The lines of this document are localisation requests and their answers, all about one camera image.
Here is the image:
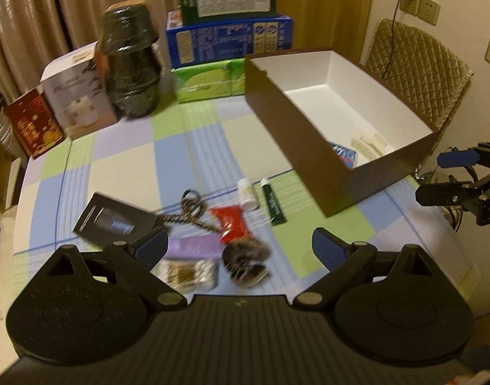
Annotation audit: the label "black shaver box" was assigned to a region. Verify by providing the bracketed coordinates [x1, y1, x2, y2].
[73, 193, 161, 248]

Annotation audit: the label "clear cotton swab bag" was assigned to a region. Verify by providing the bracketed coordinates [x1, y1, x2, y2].
[152, 259, 219, 293]

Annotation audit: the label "leopard hair claw clip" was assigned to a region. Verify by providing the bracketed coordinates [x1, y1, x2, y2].
[158, 190, 221, 234]

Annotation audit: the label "green lip gel tube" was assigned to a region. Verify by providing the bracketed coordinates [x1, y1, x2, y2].
[261, 178, 287, 226]

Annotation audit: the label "white hair claw clip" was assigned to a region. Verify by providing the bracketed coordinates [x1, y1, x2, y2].
[351, 133, 388, 161]

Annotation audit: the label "brown hair scrunchie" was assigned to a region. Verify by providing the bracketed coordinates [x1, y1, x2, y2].
[222, 235, 270, 288]

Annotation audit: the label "red snack packet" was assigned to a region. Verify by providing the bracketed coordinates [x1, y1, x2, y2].
[209, 205, 250, 244]

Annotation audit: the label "white pill bottle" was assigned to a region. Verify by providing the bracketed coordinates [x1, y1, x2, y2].
[237, 178, 259, 211]

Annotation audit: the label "quilted chair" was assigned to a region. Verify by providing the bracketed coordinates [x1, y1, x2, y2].
[365, 18, 474, 130]

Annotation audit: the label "brown white storage box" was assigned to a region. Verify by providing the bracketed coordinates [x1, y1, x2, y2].
[245, 49, 438, 217]

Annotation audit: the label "checked tablecloth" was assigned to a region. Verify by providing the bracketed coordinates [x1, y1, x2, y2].
[13, 98, 481, 296]

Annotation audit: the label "red gift box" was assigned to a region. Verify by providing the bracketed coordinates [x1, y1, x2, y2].
[4, 88, 65, 159]

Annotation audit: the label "white appliance box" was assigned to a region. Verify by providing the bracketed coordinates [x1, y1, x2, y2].
[40, 42, 118, 140]

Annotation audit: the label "light green tissue box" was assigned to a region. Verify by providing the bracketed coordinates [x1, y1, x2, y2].
[171, 58, 245, 103]

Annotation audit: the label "dark stacked pots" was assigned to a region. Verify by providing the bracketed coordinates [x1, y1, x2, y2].
[98, 0, 161, 118]

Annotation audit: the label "blue milk carton box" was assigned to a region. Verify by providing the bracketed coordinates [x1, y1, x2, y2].
[166, 11, 293, 69]

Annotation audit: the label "beige curtain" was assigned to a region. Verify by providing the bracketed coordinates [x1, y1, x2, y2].
[0, 0, 179, 101]

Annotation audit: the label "black power cable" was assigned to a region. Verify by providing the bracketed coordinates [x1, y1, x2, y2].
[382, 0, 410, 80]

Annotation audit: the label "wall socket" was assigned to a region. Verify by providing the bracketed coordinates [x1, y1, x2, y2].
[399, 0, 441, 26]

